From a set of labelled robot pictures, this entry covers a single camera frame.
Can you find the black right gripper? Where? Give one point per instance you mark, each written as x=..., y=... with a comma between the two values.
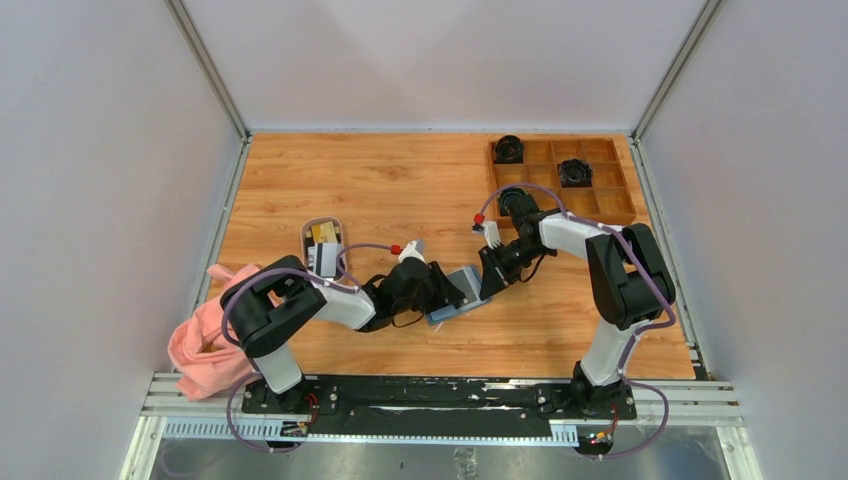
x=492, y=279

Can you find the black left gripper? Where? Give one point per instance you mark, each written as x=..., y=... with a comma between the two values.
x=449, y=292

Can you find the blue leather card holder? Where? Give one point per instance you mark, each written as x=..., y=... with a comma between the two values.
x=468, y=280

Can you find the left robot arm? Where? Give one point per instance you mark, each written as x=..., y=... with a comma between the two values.
x=269, y=307

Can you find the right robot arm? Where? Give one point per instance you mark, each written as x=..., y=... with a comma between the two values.
x=632, y=288

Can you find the gold VIP card in tray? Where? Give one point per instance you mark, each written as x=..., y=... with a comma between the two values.
x=325, y=232

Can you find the black rosette top left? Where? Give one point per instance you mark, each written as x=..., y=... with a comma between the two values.
x=508, y=149

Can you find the black rosette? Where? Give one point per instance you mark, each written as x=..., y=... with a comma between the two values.
x=508, y=149
x=575, y=173

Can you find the black rosette middle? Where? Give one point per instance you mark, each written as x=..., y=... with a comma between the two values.
x=575, y=173

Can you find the wooden compartment tray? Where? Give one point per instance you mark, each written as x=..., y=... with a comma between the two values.
x=608, y=200

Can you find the pink cloth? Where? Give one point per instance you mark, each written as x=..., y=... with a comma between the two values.
x=204, y=354

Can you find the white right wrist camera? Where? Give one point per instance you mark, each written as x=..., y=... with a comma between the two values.
x=490, y=232

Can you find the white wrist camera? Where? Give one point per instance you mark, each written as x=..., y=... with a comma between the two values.
x=412, y=250
x=490, y=232

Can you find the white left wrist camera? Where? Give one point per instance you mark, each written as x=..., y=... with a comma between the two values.
x=412, y=250

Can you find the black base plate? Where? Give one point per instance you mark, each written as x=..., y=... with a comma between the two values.
x=448, y=407

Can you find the aluminium frame rail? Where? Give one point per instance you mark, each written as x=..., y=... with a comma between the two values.
x=664, y=402

